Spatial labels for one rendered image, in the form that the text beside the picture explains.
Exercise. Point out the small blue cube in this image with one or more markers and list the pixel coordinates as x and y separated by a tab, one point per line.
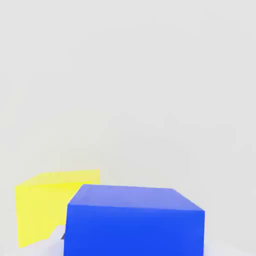
134	230

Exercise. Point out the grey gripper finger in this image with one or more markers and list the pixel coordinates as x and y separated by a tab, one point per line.
58	243

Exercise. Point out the small yellow cube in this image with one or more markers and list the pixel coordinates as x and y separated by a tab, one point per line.
40	210

